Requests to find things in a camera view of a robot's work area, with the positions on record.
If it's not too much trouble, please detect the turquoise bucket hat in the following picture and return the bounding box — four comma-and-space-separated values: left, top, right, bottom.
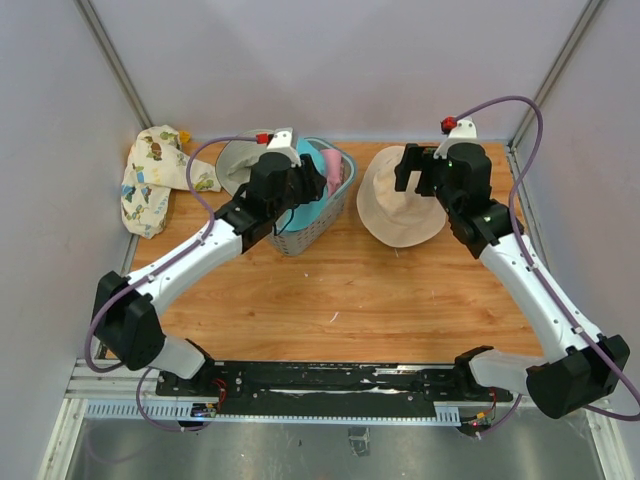
275, 137, 332, 235

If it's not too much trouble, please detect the khaki wide brim hat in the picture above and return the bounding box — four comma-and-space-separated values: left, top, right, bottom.
215, 129, 274, 196

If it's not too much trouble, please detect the beige bucket hat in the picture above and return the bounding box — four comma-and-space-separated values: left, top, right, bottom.
356, 146, 447, 248

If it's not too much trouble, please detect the grey plastic laundry basket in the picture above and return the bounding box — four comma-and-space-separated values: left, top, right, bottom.
267, 137, 357, 256

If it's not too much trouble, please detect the pink bucket hat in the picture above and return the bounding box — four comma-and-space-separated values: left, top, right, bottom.
320, 148, 343, 197

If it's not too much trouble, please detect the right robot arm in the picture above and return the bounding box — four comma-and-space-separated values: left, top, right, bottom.
395, 142, 630, 419

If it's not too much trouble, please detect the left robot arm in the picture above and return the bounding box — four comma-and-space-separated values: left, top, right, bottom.
88, 152, 326, 396

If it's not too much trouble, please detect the small yellow object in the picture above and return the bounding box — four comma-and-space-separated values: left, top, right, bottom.
179, 130, 191, 144

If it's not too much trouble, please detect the cartoon print cloth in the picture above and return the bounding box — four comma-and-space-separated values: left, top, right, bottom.
121, 125, 221, 239

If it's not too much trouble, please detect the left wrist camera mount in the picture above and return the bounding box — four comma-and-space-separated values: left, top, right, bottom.
255, 128, 301, 167

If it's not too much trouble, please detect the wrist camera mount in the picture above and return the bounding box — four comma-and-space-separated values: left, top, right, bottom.
434, 117, 479, 159
255, 128, 301, 167

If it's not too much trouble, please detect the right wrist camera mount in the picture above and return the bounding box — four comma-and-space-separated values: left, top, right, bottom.
434, 117, 479, 159

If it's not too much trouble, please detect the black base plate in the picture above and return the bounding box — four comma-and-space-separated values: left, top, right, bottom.
156, 361, 512, 418

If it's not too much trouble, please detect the aluminium frame rail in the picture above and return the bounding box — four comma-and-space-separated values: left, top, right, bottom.
65, 359, 145, 400

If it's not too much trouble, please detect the grey cable duct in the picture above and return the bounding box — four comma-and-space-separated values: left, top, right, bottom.
84, 402, 461, 426

